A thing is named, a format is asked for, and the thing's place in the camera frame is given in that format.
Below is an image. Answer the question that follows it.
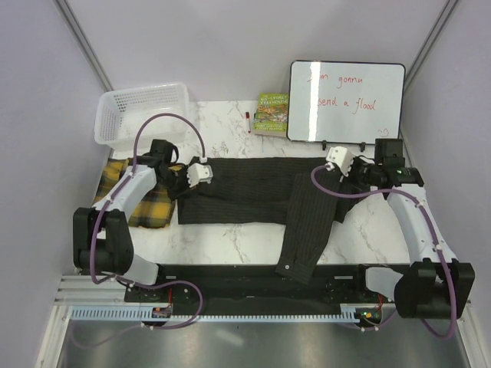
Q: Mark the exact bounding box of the red whiteboard marker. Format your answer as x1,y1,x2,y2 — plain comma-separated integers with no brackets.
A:
245,112,252,133

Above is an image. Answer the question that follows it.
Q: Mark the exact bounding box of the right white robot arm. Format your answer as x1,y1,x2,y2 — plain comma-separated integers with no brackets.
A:
328,139,475,319

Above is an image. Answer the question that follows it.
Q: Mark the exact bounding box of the whiteboard with red writing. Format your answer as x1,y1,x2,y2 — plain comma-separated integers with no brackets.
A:
286,60,406,145

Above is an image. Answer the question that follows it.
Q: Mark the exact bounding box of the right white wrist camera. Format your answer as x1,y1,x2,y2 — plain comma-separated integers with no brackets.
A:
325,146,354,177

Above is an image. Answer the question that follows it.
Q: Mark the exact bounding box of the white slotted cable duct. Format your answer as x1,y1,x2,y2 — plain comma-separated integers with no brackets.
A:
70,306,367,324

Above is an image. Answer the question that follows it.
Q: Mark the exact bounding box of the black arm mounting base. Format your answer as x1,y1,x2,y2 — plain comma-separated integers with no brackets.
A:
114,264,387,314

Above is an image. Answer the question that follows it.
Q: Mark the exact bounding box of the green children's book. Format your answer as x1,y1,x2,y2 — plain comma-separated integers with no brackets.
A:
252,93,289,138

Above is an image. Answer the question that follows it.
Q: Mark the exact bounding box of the yellow plaid folded shirt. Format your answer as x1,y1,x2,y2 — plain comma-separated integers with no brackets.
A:
93,158,176,229

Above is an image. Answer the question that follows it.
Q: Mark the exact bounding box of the white plastic basket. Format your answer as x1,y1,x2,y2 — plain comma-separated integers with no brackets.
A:
94,82,189,152

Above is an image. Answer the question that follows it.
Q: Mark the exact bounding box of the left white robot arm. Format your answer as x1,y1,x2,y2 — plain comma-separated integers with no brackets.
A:
73,140,189,301

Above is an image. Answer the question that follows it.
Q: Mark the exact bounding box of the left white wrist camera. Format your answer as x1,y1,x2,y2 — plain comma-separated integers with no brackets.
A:
186,156,213,188

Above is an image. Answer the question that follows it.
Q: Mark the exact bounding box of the black pinstriped long sleeve shirt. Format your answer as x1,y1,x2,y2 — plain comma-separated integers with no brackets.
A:
177,157,358,284

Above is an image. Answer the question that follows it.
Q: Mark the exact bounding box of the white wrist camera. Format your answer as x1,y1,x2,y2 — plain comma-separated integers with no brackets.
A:
186,156,213,188
325,146,354,177

